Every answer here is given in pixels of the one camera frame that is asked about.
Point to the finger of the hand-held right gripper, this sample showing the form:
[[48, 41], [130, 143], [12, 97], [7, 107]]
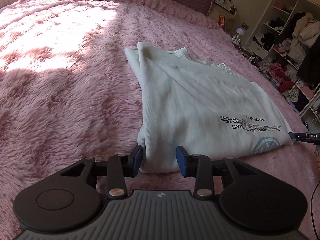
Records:
[[297, 136]]

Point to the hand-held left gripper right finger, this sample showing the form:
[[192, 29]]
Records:
[[181, 162]]

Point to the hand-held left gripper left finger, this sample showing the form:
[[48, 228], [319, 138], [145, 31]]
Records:
[[136, 158]]

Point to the white printed sweatshirt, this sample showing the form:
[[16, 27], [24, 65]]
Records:
[[200, 100]]

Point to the pile of pink clothes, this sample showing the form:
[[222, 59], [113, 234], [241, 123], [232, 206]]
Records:
[[277, 72]]

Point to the white open wardrobe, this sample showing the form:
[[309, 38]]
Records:
[[260, 50]]

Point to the beige coat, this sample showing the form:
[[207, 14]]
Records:
[[303, 32]]

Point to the pink fluffy blanket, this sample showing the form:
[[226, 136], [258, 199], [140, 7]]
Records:
[[62, 80]]

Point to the black jacket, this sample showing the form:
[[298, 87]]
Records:
[[296, 18]]

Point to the white table lamp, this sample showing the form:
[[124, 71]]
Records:
[[240, 32]]

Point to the red snack bag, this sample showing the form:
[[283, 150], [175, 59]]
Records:
[[222, 21]]

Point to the cream bedside shelf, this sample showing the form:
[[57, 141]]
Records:
[[225, 6]]

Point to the wall socket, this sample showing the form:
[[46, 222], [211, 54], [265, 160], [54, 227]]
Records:
[[245, 26]]

